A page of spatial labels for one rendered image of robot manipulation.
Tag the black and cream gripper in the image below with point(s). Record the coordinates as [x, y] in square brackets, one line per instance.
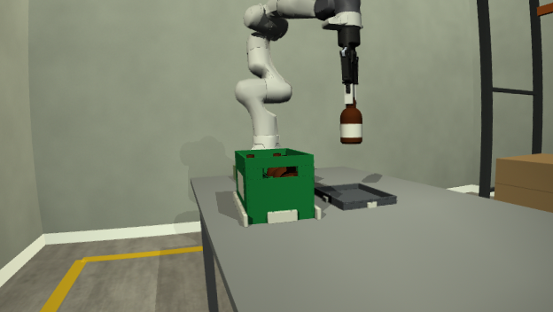
[350, 38]

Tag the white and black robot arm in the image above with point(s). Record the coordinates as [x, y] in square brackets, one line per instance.
[275, 89]

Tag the green bottle crate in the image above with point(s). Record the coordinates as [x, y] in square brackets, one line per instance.
[265, 194]

